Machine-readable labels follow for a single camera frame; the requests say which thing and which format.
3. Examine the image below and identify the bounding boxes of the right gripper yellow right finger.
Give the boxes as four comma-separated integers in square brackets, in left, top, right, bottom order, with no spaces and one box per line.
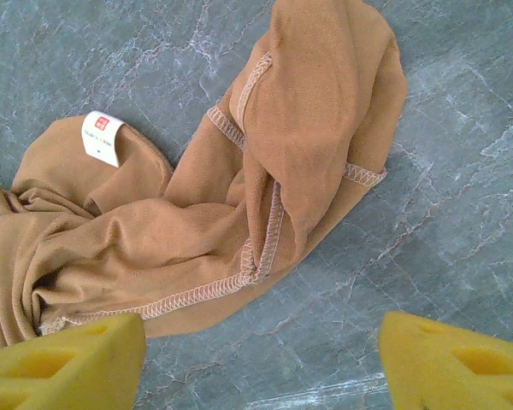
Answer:
[378,310,513,410]

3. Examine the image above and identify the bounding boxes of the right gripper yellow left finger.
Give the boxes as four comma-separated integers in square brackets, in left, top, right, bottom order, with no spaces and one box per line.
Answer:
[0,313,148,410]

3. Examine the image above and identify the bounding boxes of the tan brown t-shirt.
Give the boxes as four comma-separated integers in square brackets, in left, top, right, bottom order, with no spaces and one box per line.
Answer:
[0,0,409,356]

